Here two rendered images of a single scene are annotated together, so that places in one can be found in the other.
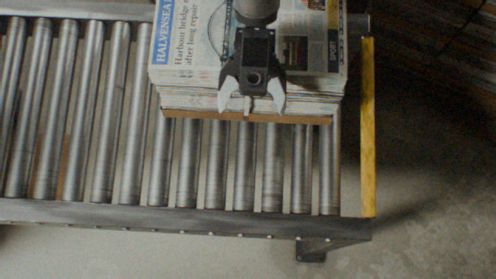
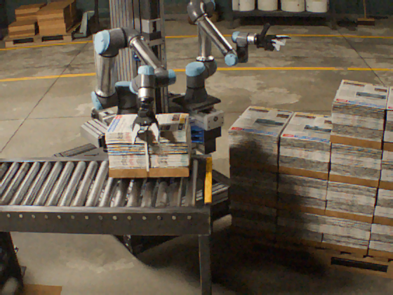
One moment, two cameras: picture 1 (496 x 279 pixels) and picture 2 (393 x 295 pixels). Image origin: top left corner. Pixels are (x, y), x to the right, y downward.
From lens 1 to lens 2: 1.92 m
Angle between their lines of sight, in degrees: 49
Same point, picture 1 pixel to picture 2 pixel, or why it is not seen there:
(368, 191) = (207, 195)
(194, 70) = (123, 132)
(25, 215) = (41, 209)
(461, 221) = not seen: outside the picture
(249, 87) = (142, 111)
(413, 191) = not seen: outside the picture
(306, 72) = (168, 130)
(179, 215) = (113, 208)
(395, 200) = not seen: outside the picture
